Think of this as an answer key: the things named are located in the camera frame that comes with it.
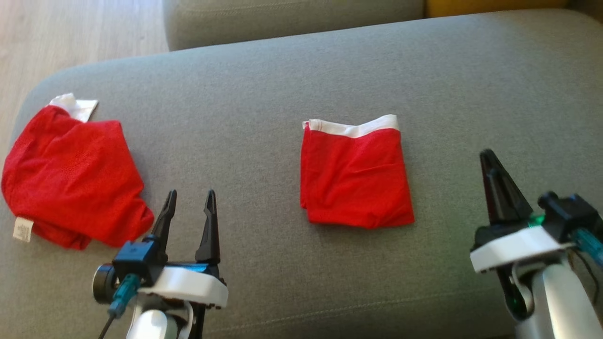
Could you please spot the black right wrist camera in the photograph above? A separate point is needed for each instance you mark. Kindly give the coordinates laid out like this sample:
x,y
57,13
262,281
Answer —
x,y
565,212

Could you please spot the grey sofa cushion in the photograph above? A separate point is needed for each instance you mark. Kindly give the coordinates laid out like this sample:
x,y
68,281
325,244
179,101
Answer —
x,y
282,19

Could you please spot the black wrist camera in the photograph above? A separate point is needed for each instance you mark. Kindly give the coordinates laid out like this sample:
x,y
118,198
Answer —
x,y
132,261
565,212

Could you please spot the red basketball jersey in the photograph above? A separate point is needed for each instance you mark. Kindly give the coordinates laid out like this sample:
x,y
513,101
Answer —
x,y
70,179

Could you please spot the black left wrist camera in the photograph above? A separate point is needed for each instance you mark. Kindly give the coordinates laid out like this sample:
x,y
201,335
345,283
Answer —
x,y
132,261

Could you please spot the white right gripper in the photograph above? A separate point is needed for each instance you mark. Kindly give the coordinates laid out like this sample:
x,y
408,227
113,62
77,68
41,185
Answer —
x,y
513,247

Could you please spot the red shorts with white stripe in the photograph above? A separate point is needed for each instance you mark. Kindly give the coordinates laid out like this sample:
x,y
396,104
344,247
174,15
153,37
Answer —
x,y
353,179

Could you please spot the beige fabric sofa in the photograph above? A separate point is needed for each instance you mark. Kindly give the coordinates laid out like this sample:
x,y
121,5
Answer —
x,y
264,282

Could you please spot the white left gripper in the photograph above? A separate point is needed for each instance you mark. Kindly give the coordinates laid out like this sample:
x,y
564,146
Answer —
x,y
188,285

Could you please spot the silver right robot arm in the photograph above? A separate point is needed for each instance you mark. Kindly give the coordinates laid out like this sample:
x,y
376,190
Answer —
x,y
556,306

